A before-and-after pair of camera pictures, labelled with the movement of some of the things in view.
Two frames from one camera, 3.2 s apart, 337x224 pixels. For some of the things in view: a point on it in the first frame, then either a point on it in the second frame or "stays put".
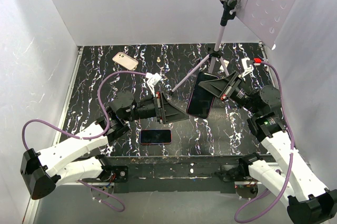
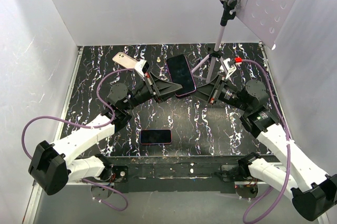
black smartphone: [155, 136] stays put
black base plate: [174, 174] stays put
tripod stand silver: [228, 11] stays put
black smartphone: [201, 99] to [180, 74]
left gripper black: [165, 111] to [164, 87]
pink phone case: [125, 60] stays put
